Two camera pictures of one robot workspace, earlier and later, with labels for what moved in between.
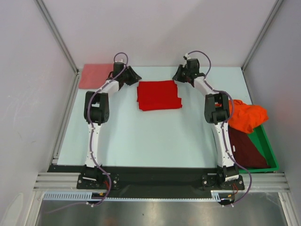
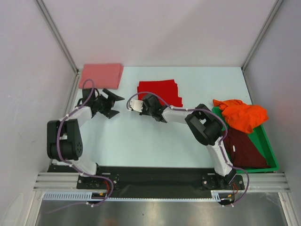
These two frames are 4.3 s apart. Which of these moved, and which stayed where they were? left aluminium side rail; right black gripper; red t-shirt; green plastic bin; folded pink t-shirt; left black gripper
Moved: left black gripper; right black gripper
Stayed: red t-shirt; green plastic bin; left aluminium side rail; folded pink t-shirt
